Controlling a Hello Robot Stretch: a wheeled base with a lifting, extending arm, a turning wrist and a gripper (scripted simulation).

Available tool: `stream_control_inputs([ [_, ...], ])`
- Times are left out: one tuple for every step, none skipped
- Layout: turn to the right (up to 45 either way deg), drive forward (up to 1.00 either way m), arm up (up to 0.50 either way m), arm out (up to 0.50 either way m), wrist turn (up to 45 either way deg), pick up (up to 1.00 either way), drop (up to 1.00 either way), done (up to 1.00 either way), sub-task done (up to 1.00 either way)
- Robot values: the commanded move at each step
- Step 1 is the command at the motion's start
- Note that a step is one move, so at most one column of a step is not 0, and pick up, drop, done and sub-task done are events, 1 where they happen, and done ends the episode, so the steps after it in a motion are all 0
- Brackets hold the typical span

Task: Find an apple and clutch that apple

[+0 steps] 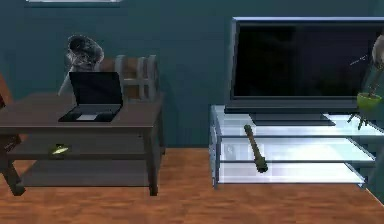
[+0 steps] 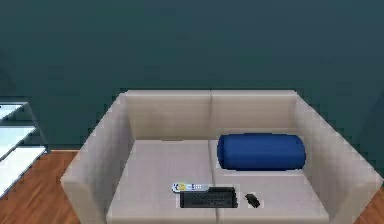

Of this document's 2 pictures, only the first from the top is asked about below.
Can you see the dark green baseball bat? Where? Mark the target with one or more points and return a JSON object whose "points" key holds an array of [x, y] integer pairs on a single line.
{"points": [[255, 148]]}

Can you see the house plant in green pot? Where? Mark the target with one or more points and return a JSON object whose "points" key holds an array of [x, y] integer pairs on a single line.
{"points": [[368, 100]]}

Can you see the glass television stand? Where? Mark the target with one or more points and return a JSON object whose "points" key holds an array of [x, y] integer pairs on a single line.
{"points": [[293, 150]]}

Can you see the brown wooden crate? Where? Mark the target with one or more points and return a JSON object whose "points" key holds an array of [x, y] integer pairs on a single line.
{"points": [[136, 75]]}

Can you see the dark brown low table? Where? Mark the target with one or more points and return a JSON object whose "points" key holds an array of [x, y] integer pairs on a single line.
{"points": [[140, 115]]}

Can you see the large black television set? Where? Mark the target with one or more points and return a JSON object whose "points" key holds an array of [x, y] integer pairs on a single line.
{"points": [[300, 63]]}

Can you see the small yellow-green flat object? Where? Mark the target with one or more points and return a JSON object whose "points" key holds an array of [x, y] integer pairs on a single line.
{"points": [[60, 149]]}

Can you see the black open laptop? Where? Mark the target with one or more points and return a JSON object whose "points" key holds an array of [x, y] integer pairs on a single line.
{"points": [[95, 90]]}

